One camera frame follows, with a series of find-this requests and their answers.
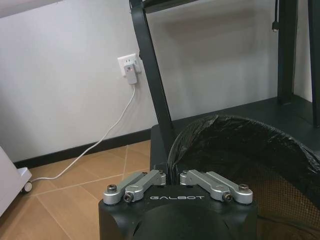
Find black hanging cable with plug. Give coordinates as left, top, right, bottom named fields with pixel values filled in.
left=271, top=0, right=280, bottom=33

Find white wall socket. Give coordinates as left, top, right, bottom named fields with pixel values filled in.
left=117, top=53, right=141, bottom=77

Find white wheeled cabinet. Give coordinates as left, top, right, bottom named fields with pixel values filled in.
left=0, top=145, right=34, bottom=216

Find white power cable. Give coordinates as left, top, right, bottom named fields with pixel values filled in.
left=30, top=84, right=137, bottom=184

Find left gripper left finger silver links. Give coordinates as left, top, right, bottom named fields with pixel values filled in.
left=103, top=169, right=167, bottom=206

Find white plug adapter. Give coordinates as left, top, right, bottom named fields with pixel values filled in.
left=123, top=63, right=139, bottom=85

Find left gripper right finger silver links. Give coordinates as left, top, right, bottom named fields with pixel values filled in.
left=179, top=169, right=254, bottom=205

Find black plastic bin liner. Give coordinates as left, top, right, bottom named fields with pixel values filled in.
left=166, top=114, right=320, bottom=201

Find black metal furniture frame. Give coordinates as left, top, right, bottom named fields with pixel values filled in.
left=128, top=0, right=320, bottom=176

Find mesh trash bin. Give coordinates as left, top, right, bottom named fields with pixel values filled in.
left=166, top=114, right=320, bottom=240

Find black skirting board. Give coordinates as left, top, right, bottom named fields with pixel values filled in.
left=13, top=129, right=152, bottom=169

